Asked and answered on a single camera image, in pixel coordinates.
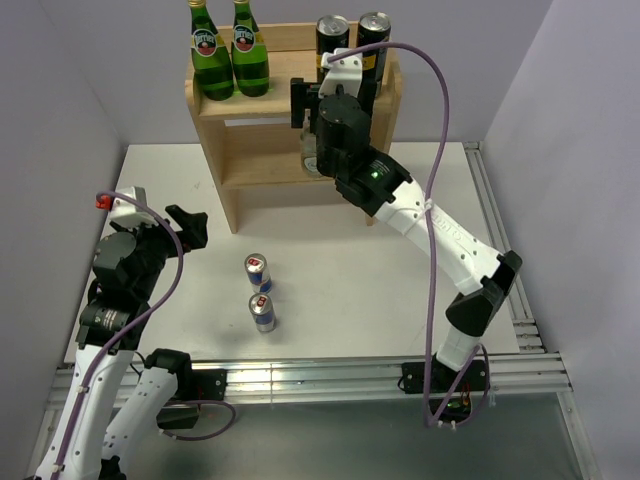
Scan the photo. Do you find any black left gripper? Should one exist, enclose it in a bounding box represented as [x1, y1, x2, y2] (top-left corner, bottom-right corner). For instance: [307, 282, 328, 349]
[112, 203, 207, 297]

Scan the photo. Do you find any blue silver energy can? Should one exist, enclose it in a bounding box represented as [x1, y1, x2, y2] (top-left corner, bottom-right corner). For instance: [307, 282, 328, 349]
[244, 253, 272, 294]
[248, 293, 276, 333]

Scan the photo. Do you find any black yellow can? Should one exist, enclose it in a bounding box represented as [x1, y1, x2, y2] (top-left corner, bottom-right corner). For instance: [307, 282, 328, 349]
[316, 14, 350, 83]
[356, 12, 391, 110]

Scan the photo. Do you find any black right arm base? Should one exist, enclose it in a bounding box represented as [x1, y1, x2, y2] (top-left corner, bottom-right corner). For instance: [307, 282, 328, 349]
[398, 359, 490, 395]

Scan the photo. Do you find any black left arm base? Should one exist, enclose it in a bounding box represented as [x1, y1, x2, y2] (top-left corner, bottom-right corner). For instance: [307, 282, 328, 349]
[172, 369, 227, 401]

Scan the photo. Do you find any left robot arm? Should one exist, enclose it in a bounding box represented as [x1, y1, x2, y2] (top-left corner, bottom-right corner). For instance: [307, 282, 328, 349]
[34, 193, 208, 479]

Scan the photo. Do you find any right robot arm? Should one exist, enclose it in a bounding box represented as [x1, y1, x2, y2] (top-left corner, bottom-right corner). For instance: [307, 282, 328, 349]
[290, 78, 522, 390]

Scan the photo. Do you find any wooden shelf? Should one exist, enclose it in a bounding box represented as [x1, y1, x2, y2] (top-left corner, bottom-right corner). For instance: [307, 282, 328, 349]
[183, 20, 404, 235]

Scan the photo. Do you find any right green Perrier bottle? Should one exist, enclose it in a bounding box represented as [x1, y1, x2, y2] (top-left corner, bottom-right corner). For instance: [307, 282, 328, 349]
[231, 1, 270, 97]

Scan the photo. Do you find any green perrier bottle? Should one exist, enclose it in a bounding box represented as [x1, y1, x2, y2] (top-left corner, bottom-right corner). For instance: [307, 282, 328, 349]
[231, 1, 270, 97]
[188, 0, 234, 101]

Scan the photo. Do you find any left green Perrier bottle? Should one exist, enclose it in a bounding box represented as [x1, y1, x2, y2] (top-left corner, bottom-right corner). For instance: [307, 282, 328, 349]
[188, 0, 234, 101]

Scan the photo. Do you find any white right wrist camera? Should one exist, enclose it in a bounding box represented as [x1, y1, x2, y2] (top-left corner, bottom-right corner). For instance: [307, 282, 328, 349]
[318, 48, 363, 99]

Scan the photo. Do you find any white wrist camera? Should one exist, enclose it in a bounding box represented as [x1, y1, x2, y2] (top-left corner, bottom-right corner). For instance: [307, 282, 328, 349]
[96, 186, 156, 230]
[318, 48, 363, 99]

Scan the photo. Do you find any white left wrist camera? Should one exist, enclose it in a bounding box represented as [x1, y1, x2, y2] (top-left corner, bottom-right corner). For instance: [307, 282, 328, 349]
[96, 186, 156, 230]

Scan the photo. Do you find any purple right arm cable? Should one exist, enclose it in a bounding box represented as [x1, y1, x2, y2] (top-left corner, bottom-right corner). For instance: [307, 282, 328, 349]
[327, 42, 489, 429]

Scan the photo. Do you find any aluminium rail frame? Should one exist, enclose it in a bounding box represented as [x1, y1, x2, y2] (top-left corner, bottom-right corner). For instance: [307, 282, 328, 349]
[47, 141, 601, 480]

